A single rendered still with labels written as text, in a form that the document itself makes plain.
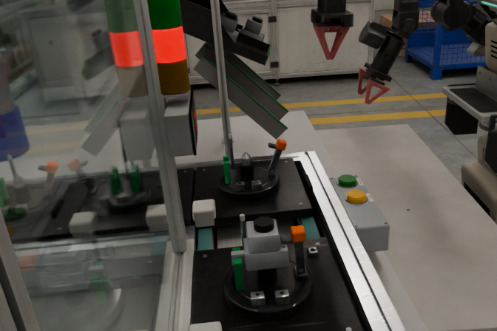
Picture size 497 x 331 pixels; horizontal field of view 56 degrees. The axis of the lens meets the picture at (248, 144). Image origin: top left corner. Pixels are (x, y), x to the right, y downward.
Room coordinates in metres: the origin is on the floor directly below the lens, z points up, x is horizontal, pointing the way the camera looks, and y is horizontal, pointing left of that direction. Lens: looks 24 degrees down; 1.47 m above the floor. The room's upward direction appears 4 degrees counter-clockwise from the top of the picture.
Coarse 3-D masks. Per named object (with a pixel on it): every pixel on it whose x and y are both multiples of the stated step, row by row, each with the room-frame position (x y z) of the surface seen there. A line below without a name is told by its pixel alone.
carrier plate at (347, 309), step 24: (312, 240) 0.70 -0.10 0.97; (216, 264) 0.65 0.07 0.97; (312, 264) 0.63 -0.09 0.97; (336, 264) 0.63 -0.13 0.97; (192, 288) 0.60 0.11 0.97; (216, 288) 0.59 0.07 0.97; (336, 288) 0.57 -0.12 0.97; (192, 312) 0.54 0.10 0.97; (216, 312) 0.54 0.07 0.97; (312, 312) 0.53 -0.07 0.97; (336, 312) 0.52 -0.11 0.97
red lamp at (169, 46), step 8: (152, 32) 0.71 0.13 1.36; (160, 32) 0.70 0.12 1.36; (168, 32) 0.70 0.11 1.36; (176, 32) 0.71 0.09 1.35; (160, 40) 0.70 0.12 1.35; (168, 40) 0.70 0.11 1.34; (176, 40) 0.71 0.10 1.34; (160, 48) 0.70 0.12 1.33; (168, 48) 0.70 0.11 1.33; (176, 48) 0.70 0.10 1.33; (184, 48) 0.72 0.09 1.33; (160, 56) 0.70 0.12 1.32; (168, 56) 0.70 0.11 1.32; (176, 56) 0.70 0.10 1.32; (184, 56) 0.72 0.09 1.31
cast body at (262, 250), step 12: (264, 216) 0.59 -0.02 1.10; (252, 228) 0.58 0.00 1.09; (264, 228) 0.57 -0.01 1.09; (276, 228) 0.57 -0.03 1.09; (252, 240) 0.56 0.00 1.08; (264, 240) 0.56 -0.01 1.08; (276, 240) 0.56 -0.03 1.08; (240, 252) 0.58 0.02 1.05; (252, 252) 0.56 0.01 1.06; (264, 252) 0.56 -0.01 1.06; (276, 252) 0.56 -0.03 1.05; (252, 264) 0.56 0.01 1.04; (264, 264) 0.56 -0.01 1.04; (276, 264) 0.56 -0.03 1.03; (288, 264) 0.56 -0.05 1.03
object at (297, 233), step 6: (294, 228) 0.59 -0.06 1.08; (300, 228) 0.58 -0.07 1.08; (294, 234) 0.57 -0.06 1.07; (300, 234) 0.57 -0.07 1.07; (282, 240) 0.58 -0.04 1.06; (288, 240) 0.58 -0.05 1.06; (294, 240) 0.57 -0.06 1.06; (300, 240) 0.57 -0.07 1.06; (294, 246) 0.59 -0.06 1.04; (300, 246) 0.58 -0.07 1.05; (300, 252) 0.58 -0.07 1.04; (300, 258) 0.58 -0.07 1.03; (300, 264) 0.58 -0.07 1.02; (300, 270) 0.58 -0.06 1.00
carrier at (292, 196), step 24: (216, 168) 1.02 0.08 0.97; (240, 168) 0.91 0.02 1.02; (264, 168) 0.96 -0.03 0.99; (288, 168) 0.99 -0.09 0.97; (216, 192) 0.90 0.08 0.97; (240, 192) 0.86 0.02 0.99; (264, 192) 0.86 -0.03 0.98; (288, 192) 0.88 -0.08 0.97; (192, 216) 0.80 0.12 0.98; (216, 216) 0.80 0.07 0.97; (288, 216) 0.80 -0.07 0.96
